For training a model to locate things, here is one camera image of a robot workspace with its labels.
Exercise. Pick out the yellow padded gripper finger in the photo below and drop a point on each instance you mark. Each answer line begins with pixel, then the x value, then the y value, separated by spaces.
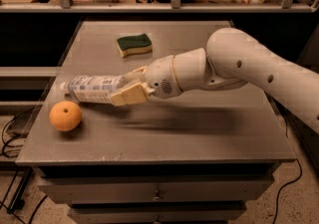
pixel 135 93
pixel 136 75

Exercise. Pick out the clear plastic water bottle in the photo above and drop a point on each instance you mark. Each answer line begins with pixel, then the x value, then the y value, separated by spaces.
pixel 92 89

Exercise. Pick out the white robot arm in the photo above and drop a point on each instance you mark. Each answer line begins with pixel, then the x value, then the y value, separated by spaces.
pixel 230 60

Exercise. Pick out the metal drawer knob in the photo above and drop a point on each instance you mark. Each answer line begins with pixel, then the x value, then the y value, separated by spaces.
pixel 157 197

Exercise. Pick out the grey cabinet with drawers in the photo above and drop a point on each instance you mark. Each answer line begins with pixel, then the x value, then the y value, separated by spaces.
pixel 210 154

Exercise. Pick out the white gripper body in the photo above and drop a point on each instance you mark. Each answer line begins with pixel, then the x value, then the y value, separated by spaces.
pixel 160 77

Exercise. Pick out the green and yellow sponge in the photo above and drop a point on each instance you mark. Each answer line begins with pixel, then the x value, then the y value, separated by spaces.
pixel 136 44

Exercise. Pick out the orange fruit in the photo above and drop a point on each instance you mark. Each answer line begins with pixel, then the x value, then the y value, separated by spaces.
pixel 65 116

